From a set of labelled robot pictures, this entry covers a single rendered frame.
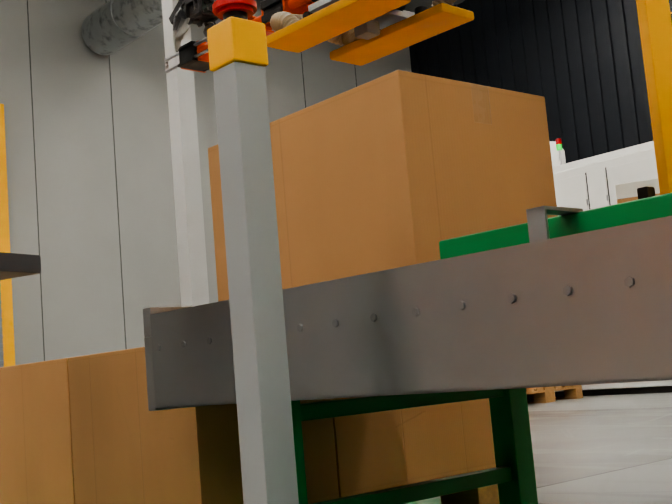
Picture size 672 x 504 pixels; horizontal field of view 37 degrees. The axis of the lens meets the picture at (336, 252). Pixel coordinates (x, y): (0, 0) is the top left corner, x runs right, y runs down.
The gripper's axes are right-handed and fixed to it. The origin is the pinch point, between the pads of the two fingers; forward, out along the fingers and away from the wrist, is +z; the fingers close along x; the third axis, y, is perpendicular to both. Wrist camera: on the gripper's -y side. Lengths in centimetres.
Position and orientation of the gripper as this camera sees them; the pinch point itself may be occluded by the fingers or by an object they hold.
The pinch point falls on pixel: (197, 55)
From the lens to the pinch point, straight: 258.9
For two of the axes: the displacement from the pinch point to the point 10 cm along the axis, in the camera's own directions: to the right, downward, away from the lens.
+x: 7.5, 0.2, 6.6
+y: 6.6, -1.5, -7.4
